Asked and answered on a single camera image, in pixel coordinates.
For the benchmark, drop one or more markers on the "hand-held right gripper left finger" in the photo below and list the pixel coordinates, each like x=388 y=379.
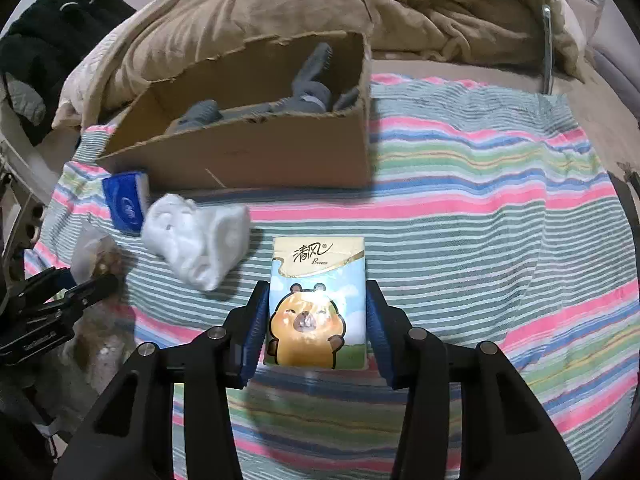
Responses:
x=255 y=332

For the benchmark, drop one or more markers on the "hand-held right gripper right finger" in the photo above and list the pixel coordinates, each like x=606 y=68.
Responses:
x=376 y=332

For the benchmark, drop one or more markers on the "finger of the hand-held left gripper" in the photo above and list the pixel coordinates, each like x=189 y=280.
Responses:
x=82 y=295

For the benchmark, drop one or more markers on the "cartoon bear tissue pack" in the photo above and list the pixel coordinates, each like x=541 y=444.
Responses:
x=315 y=305

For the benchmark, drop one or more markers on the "cardboard box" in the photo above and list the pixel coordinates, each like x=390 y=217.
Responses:
x=260 y=135

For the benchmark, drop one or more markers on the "clear plastic snack bag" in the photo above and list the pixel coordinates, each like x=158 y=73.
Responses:
x=97 y=305

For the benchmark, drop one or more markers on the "blue tissue pack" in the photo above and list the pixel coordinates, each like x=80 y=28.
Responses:
x=126 y=200

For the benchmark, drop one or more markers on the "white rolled socks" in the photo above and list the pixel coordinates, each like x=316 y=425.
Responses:
x=197 y=242

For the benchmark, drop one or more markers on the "striped blanket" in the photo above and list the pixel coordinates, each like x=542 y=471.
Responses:
x=450 y=240

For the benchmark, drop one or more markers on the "grey socks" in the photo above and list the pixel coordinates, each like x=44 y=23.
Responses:
x=280 y=102

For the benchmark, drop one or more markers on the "black plush clothing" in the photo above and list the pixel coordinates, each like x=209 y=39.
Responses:
x=55 y=35

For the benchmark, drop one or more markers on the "beige blanket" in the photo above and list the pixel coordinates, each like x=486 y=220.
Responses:
x=310 y=10

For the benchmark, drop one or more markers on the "metal chair leg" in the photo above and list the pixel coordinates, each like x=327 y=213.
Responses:
x=547 y=45

